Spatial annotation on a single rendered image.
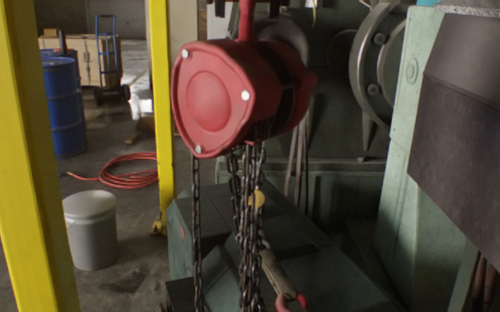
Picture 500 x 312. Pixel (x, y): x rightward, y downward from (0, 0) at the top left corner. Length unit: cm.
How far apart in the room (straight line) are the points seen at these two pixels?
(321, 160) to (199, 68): 124
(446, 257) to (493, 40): 67
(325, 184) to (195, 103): 126
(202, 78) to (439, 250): 98
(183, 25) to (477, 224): 618
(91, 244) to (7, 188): 161
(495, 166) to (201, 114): 56
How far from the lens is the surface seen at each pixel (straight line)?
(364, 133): 175
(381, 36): 142
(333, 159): 175
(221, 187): 148
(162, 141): 259
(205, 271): 115
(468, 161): 95
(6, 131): 86
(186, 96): 57
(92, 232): 244
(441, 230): 133
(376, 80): 145
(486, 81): 92
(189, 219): 122
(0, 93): 84
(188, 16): 677
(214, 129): 54
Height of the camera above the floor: 148
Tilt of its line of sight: 21 degrees down
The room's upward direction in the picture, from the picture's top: 2 degrees clockwise
